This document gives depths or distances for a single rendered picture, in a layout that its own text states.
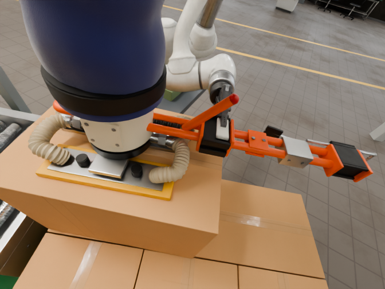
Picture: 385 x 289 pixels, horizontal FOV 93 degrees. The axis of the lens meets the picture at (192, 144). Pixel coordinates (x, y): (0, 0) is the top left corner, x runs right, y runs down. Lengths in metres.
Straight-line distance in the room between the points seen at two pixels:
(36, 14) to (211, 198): 0.47
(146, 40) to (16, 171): 0.47
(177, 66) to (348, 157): 0.58
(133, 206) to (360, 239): 1.99
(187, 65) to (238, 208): 0.72
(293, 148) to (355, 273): 1.60
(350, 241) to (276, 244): 1.16
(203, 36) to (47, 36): 0.89
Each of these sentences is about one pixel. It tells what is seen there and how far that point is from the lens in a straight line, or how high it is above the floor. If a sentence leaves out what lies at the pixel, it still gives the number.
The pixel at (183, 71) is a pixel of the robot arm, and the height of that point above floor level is 1.08.
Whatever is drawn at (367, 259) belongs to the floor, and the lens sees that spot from 2.17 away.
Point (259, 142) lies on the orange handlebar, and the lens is 0.49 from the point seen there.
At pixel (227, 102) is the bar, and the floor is 1.19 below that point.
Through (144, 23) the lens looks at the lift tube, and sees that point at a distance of 0.31.
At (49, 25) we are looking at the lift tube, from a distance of 0.32.
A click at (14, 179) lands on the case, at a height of 0.95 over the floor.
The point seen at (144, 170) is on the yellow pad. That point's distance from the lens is 0.51.
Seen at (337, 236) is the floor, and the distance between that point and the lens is 2.06.
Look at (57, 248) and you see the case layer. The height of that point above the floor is 0.54.
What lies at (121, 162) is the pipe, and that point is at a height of 1.00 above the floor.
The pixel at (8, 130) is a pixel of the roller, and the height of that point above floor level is 0.55.
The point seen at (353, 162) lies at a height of 1.11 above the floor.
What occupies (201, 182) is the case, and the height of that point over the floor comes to 0.96.
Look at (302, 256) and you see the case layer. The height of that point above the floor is 0.54.
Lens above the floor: 1.42
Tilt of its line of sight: 49 degrees down
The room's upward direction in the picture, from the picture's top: 15 degrees clockwise
